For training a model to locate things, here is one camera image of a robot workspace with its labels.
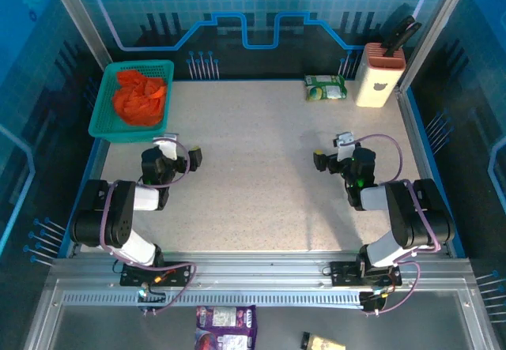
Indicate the orange t-shirt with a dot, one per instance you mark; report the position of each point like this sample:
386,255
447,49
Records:
138,101

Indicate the green snack packet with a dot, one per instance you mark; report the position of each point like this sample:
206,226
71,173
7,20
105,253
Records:
326,89

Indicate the teal plastic mesh basket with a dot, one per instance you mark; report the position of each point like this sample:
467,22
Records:
103,125

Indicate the cream knife block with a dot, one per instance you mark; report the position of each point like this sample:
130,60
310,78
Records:
375,85

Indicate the purple snack packet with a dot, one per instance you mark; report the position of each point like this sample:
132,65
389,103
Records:
225,326

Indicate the beige black packet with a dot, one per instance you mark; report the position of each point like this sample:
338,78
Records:
322,343

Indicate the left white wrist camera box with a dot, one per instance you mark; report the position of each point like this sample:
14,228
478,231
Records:
170,148

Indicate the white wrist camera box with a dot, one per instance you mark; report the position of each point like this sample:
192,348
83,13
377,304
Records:
344,146
170,148

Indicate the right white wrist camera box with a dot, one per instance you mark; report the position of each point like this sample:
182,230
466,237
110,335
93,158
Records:
344,146

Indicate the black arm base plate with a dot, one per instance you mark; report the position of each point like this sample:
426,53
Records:
344,273
178,275

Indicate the aluminium frame rail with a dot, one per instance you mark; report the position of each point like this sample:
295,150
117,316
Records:
257,271

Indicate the aluminium frame post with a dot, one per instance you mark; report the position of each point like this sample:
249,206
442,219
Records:
78,14
434,30

